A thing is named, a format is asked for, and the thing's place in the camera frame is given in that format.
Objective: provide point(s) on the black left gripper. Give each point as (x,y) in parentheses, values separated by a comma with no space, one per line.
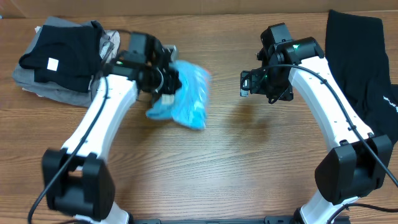
(173,83)

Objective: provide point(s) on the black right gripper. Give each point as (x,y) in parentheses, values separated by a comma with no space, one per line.
(253,83)

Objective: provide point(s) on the light blue printed t-shirt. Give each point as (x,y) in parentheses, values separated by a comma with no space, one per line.
(188,106)

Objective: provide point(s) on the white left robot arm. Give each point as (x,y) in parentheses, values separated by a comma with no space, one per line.
(77,180)

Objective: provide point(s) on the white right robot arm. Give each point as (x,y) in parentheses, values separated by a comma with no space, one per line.
(356,160)

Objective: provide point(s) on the folded black garment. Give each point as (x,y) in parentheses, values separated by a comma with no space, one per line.
(67,56)

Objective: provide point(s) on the black garment on right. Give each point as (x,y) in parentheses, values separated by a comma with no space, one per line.
(356,53)

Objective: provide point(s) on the folded grey garment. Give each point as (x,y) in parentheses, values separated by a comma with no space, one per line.
(24,77)

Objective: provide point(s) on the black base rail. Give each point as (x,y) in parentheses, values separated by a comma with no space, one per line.
(199,221)

